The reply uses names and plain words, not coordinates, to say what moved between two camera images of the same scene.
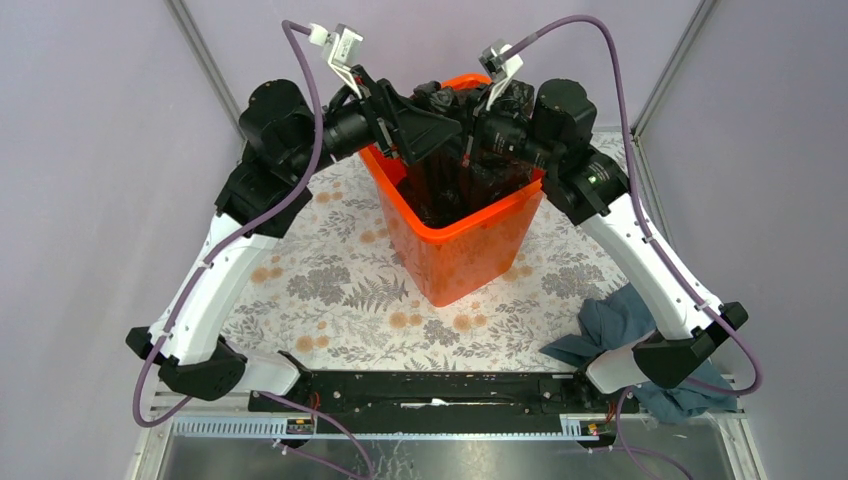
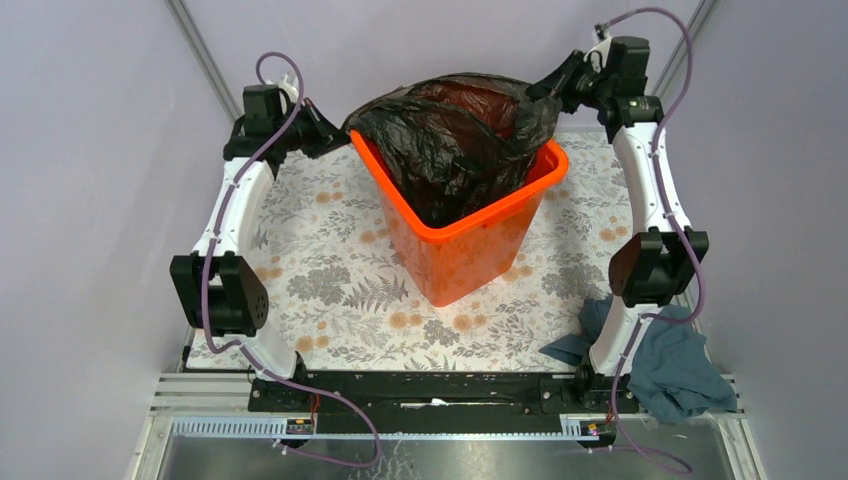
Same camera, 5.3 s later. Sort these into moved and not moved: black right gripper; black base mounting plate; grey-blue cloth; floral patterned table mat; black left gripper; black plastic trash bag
Moved: black left gripper; black plastic trash bag; black right gripper
Not moved: grey-blue cloth; black base mounting plate; floral patterned table mat
